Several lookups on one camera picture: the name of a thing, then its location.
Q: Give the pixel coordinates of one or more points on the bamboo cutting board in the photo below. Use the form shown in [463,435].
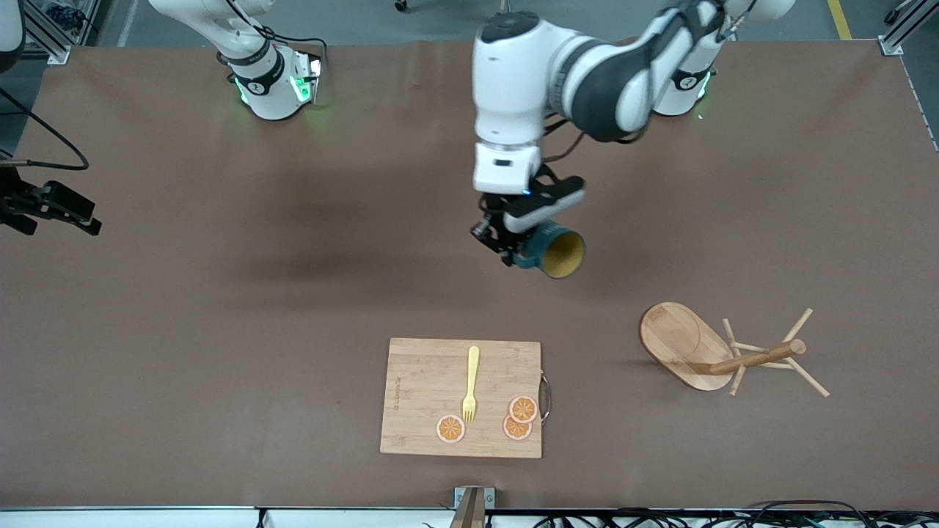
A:
[425,396]

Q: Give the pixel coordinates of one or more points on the brown pole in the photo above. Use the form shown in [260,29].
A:
[469,513]

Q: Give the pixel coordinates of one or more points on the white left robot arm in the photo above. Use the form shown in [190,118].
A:
[513,73]

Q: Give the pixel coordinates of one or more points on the orange slice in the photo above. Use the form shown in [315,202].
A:
[450,429]
[523,409]
[513,431]

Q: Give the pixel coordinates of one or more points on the yellow fork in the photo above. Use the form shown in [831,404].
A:
[472,374]

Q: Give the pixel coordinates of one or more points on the wooden mug rack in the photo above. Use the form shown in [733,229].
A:
[675,341]

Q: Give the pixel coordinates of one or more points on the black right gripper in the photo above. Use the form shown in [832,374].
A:
[31,199]

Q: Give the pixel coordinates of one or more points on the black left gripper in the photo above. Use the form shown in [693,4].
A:
[493,229]

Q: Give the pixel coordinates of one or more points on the grey metal bracket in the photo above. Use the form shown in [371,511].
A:
[488,497]

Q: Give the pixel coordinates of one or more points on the teal cup with yellow inside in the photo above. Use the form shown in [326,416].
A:
[565,253]

